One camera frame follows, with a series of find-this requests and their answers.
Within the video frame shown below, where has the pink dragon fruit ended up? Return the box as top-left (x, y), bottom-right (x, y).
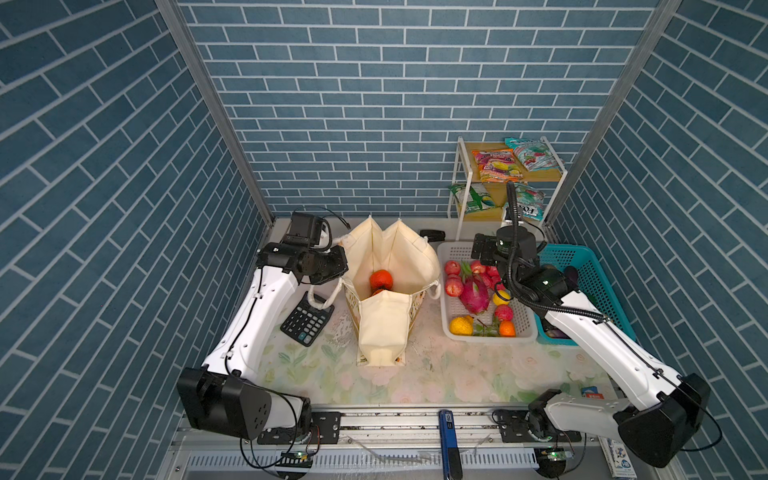
top-left (459, 262), bottom-right (490, 314)

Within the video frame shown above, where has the red tomato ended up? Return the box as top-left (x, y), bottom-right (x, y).
top-left (369, 269), bottom-right (394, 294)

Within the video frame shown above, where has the cream floral tote bag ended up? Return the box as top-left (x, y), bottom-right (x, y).
top-left (308, 218), bottom-right (443, 367)

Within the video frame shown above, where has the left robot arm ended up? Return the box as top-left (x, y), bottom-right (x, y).
top-left (177, 211), bottom-right (348, 442)

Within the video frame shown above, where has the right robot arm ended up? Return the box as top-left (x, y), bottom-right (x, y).
top-left (471, 183), bottom-right (711, 468)

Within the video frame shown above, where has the green snack bag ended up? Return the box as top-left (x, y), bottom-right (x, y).
top-left (449, 183), bottom-right (497, 214)

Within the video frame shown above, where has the teal Fox's candy bag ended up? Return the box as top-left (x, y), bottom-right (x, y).
top-left (515, 183), bottom-right (546, 221)

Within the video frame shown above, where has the pink snack bag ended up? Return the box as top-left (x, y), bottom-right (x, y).
top-left (472, 149), bottom-right (523, 183)

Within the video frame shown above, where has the teal candy bag upper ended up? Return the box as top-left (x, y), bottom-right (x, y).
top-left (504, 137), bottom-right (558, 172)

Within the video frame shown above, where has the red apple right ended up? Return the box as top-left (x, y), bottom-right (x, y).
top-left (444, 260), bottom-right (462, 276)

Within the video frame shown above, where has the red apple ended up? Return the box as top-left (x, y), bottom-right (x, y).
top-left (444, 260), bottom-right (462, 276)
top-left (444, 275), bottom-right (464, 298)

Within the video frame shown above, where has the small yellow fruit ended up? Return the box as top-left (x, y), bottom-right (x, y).
top-left (492, 289), bottom-right (512, 306)

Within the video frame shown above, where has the red apple left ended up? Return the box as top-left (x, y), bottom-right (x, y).
top-left (444, 275), bottom-right (464, 298)

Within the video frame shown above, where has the black calculator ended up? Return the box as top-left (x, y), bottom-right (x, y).
top-left (280, 292), bottom-right (335, 347)

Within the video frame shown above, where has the small black box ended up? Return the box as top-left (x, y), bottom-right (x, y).
top-left (419, 229), bottom-right (446, 243)

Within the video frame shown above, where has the pink peach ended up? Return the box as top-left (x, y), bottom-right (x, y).
top-left (493, 304), bottom-right (515, 322)

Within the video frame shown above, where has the white wooden shelf rack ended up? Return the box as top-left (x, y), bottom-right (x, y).
top-left (447, 136), bottom-right (569, 240)

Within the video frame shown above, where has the orange in white basket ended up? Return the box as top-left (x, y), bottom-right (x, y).
top-left (498, 320), bottom-right (517, 337)

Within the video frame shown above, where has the green grapes bunch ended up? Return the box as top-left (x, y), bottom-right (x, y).
top-left (472, 320), bottom-right (499, 337)

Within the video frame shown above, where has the yellow lemon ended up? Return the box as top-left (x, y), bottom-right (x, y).
top-left (449, 316), bottom-right (474, 336)

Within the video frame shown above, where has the white plastic basket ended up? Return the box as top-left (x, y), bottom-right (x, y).
top-left (437, 240), bottom-right (538, 345)

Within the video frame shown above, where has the teal plastic basket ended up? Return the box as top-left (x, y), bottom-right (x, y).
top-left (539, 244), bottom-right (637, 341)

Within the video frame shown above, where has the floral table mat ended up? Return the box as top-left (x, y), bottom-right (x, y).
top-left (257, 296), bottom-right (617, 405)

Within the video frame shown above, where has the blue black handheld device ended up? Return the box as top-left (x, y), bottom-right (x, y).
top-left (438, 409), bottom-right (463, 480)

